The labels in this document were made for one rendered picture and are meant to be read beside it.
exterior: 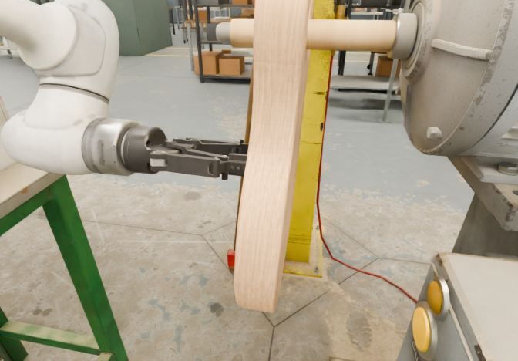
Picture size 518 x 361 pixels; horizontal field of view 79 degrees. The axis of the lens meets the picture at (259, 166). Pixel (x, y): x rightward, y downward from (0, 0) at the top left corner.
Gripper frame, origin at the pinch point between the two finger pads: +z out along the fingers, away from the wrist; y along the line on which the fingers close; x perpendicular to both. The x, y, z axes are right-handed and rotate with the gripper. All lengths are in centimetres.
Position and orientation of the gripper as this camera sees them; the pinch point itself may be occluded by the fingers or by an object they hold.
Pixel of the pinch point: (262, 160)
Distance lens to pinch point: 46.5
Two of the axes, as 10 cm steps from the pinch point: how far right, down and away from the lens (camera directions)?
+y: -1.7, 2.5, -9.5
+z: 9.8, 0.9, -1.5
